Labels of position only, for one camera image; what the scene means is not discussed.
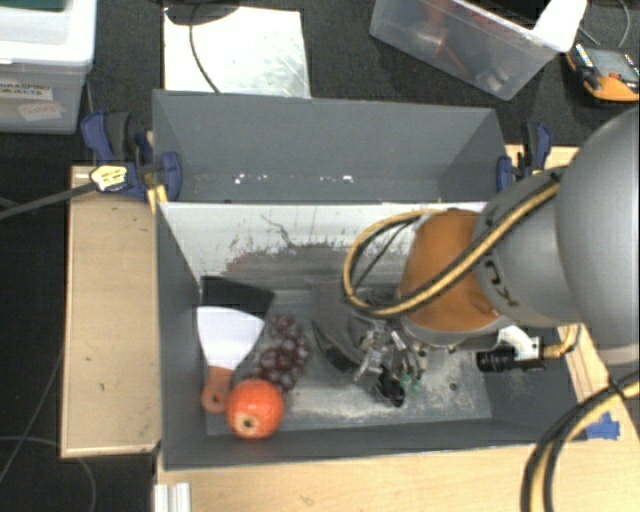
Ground orange toy fruit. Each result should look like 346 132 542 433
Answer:
225 378 287 441

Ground pale wood board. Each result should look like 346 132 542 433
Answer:
59 164 164 459

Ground black cylinder on white bracket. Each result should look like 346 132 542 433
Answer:
474 324 547 374

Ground grey metal bin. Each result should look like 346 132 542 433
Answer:
151 88 592 471

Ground black sunglasses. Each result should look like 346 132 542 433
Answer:
311 319 407 408

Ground white scraper with red-brown handle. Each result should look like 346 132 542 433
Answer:
196 306 267 415

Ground purple grape bunch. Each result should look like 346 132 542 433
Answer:
243 313 315 395

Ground black flat piece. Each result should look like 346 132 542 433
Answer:
199 275 277 317

